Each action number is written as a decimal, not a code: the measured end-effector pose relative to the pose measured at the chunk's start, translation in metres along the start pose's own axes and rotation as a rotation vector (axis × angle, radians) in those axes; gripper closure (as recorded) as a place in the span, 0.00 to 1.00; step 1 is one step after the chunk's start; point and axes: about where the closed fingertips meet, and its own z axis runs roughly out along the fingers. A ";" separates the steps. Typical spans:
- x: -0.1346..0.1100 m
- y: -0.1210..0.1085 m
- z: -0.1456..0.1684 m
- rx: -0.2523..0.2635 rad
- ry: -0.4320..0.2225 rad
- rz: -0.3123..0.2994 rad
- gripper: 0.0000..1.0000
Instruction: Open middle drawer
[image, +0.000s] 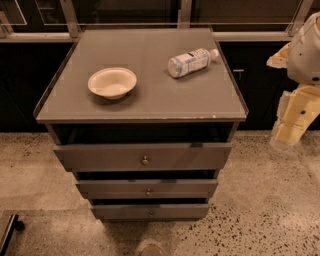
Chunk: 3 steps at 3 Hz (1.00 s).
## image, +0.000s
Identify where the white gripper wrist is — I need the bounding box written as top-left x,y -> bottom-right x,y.
270,84 -> 320,147

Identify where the grey drawer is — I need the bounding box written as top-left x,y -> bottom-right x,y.
54,143 -> 231,172
92,204 -> 209,220
76,179 -> 217,199

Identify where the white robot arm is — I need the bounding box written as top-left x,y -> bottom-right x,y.
267,12 -> 320,150

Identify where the grey top drawer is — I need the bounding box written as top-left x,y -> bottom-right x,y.
54,143 -> 231,172

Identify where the grey drawer cabinet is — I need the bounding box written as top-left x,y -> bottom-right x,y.
34,31 -> 248,209

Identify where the grey bottom drawer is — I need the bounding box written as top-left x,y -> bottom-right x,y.
92,204 -> 209,220

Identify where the clear plastic water bottle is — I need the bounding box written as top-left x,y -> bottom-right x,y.
167,48 -> 219,78

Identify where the white paper bowl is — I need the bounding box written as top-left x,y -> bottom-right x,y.
87,67 -> 137,100

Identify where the metal railing ledge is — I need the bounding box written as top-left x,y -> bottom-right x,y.
0,0 -> 319,42

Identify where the black wheeled cart base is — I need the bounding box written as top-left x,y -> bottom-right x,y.
0,214 -> 25,256

